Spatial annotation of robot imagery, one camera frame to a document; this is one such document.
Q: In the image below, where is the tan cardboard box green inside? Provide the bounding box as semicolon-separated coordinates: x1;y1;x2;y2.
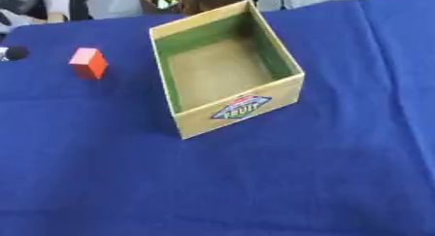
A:
148;0;308;141

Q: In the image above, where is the person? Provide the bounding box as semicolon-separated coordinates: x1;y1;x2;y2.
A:
0;0;95;35

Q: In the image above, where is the brown wooden crate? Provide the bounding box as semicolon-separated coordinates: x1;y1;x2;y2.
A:
134;0;251;17

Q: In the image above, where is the red rectangular block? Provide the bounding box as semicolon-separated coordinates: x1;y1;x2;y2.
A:
68;47;111;81

